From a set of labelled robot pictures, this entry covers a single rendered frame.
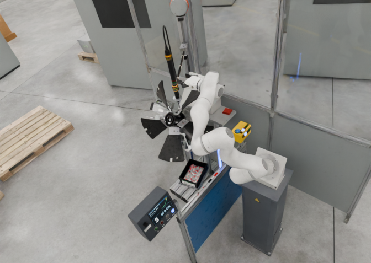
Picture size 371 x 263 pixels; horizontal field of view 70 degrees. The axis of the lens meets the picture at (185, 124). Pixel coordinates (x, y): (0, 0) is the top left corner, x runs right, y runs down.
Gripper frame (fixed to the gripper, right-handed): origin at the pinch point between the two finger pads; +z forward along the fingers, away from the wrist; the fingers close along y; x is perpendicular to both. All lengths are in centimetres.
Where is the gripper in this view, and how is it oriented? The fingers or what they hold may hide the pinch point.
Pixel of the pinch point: (183, 79)
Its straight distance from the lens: 185.1
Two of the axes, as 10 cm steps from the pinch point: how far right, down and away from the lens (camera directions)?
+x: -1.4, -7.4, -6.5
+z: -7.4, -3.6, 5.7
